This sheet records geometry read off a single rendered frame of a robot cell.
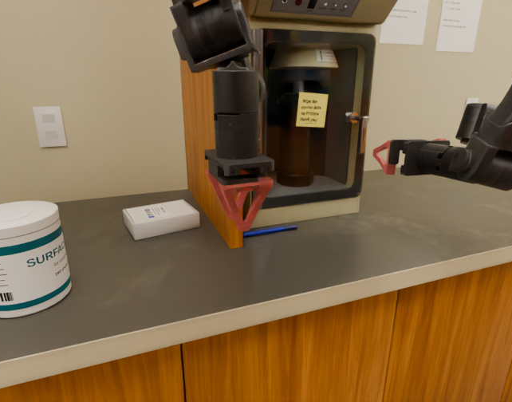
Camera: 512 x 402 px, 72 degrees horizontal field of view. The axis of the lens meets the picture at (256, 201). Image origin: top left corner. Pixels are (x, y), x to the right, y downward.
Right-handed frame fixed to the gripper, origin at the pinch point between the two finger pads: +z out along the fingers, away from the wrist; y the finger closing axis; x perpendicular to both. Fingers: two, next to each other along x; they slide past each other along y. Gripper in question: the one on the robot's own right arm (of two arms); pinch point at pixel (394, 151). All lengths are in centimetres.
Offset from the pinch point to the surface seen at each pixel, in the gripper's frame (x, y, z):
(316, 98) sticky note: -11.0, 11.7, 14.3
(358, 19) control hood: -27.9, 3.6, 11.9
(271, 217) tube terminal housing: 17.8, 21.0, 16.9
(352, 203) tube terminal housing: 16.3, -3.1, 17.2
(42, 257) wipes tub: 14, 67, -3
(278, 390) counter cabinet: 45, 29, -9
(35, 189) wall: 16, 80, 59
